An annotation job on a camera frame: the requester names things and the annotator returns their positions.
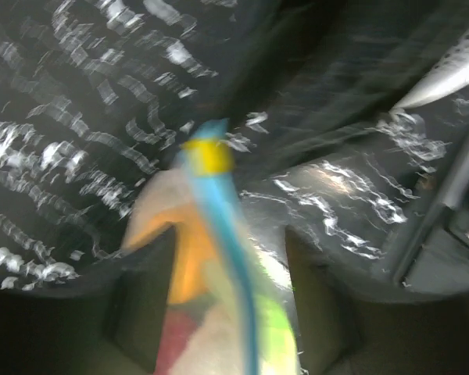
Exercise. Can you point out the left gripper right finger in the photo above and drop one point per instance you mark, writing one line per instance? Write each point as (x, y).
(340, 333)

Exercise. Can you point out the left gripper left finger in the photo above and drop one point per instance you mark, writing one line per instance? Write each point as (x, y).
(109, 322)

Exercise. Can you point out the clear zip top bag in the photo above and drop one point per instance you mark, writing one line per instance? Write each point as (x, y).
(223, 313)

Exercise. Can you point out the fake green lettuce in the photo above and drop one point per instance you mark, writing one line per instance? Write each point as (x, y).
(277, 347)

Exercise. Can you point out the fake red apple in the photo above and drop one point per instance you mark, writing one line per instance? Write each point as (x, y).
(178, 327)

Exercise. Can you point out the fake orange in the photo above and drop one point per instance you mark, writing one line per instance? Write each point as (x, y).
(194, 246)

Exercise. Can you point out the black marble pattern mat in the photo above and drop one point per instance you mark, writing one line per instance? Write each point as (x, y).
(96, 97)

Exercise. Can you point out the white oval basket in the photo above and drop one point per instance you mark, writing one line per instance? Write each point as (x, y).
(447, 76)

